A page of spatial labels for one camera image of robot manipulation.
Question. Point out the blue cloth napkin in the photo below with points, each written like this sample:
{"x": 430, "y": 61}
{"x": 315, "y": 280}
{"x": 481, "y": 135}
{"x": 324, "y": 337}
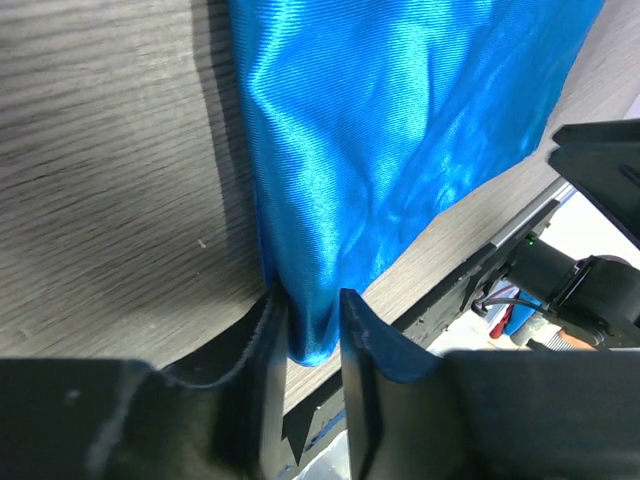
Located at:
{"x": 367, "y": 119}

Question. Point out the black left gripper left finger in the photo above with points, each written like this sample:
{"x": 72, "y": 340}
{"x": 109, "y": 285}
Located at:
{"x": 216, "y": 413}

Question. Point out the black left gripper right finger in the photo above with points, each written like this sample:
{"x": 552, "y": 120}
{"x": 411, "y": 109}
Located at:
{"x": 483, "y": 414}

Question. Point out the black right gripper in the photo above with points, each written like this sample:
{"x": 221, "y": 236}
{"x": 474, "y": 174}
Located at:
{"x": 595, "y": 299}

